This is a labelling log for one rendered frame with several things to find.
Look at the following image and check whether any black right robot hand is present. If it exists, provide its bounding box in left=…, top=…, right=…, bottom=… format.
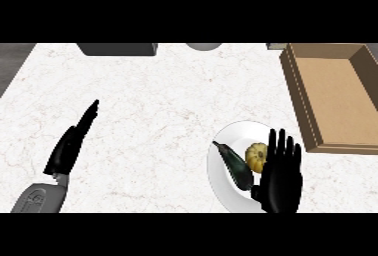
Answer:
left=250, top=128, right=305, bottom=214

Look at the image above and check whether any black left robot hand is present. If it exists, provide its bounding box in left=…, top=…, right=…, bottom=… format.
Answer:
left=43, top=98, right=101, bottom=177

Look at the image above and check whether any yellow squash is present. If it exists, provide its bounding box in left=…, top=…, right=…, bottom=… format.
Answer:
left=244, top=142, right=271, bottom=174

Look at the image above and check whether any white plate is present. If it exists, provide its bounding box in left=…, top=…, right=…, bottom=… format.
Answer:
left=206, top=120, right=303, bottom=214

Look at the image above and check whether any brown cardboard box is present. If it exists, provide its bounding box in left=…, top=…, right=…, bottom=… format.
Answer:
left=278, top=43, right=378, bottom=156

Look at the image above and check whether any dark green zucchini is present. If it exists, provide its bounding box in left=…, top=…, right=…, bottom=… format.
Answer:
left=211, top=140, right=256, bottom=192

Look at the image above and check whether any dark grey appliance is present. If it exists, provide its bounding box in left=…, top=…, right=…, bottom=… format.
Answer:
left=76, top=43, right=160, bottom=57

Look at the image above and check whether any grey round object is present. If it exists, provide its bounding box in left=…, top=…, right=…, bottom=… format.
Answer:
left=185, top=43, right=225, bottom=52

